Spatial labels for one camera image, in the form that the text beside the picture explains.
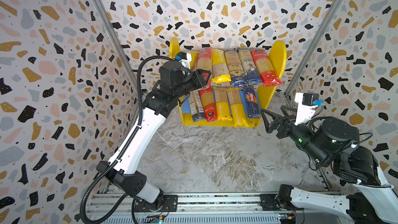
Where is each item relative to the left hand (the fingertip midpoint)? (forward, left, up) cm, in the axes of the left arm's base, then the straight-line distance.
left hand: (209, 70), depth 61 cm
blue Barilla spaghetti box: (+13, -27, -32) cm, 44 cm away
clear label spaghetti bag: (+9, +7, -33) cm, 35 cm away
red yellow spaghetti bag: (+14, 0, -33) cm, 36 cm away
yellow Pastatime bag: (0, -17, -32) cm, 36 cm away
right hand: (-18, -19, -1) cm, 27 cm away
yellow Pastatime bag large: (+11, -8, -32) cm, 35 cm away
